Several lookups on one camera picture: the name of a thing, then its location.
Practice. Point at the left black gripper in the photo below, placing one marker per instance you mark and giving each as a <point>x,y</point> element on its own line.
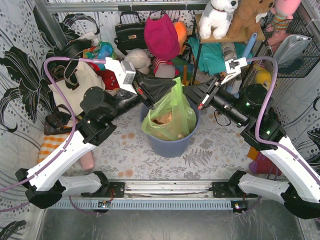
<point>143,91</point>

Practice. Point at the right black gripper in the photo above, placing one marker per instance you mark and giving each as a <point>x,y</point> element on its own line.
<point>204,95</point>

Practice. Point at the green plastic trash bag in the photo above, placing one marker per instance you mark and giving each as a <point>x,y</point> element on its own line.
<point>172,117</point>

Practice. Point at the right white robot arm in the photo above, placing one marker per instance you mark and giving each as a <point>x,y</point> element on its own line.
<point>300,194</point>

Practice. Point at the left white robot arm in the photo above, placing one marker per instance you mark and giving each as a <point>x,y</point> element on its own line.
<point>45,183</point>

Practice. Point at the rainbow striped bag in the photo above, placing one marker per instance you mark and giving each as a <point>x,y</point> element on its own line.
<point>184,69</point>

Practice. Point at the magenta hanging cloth bag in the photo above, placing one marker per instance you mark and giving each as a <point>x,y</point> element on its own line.
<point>161,38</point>

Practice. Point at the blue plastic trash bin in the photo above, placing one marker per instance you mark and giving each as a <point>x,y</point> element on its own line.
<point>172,149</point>

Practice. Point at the brown leather bag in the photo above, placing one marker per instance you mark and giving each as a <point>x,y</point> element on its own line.
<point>56,123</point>

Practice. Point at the pink plush pig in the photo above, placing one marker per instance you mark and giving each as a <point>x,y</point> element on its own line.
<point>164,69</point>

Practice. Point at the white plush lamb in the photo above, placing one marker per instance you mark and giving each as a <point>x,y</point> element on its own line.
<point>139,59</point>

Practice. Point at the crumpled brown paper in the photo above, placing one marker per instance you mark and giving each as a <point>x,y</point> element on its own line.
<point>164,119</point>

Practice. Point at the teal folded cloth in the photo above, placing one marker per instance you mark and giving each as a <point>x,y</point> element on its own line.
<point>211,58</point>

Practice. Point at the red folded cloth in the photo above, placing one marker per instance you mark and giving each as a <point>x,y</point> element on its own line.
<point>109,79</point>

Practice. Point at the black leather handbag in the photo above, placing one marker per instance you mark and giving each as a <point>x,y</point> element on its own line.
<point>130,36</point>

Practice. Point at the colourful scarf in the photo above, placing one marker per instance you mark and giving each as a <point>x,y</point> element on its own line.
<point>98,54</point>

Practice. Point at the orange plush toy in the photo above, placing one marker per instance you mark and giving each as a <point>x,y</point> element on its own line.
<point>181,31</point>

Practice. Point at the yellow plush duck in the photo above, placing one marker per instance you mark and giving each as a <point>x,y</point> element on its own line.
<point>262,75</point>

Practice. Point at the white plush dog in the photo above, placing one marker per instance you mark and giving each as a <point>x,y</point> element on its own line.
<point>216,18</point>

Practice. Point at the black curved hat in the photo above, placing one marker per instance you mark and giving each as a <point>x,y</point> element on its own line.
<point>74,48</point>

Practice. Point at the brown plush bear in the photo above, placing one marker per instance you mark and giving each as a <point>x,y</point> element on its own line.
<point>248,16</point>

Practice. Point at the pink glasses case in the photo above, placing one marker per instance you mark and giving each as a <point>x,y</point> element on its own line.
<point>87,161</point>

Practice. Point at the colourful sock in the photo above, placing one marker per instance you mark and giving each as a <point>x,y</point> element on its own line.
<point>261,164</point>

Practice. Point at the silver foil pouch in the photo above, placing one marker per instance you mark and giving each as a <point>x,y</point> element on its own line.
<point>291,48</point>

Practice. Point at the orange checked towel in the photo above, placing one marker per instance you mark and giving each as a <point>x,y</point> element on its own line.
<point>50,143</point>

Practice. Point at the pink plush toy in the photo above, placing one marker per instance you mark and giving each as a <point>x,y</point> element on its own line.
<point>282,11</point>

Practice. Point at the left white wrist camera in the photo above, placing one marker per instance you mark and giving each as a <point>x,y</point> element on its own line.
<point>124,72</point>

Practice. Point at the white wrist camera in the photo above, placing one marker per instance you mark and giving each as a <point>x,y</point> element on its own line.
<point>233,68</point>
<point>124,72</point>

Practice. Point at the blue handled mop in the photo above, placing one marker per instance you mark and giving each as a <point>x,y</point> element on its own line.
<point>233,86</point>

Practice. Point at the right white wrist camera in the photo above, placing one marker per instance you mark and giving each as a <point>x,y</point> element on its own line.
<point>233,68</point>

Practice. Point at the metal base rail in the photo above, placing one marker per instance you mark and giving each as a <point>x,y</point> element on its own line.
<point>157,195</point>

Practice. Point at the black wire basket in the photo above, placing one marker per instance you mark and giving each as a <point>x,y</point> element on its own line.
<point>302,66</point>

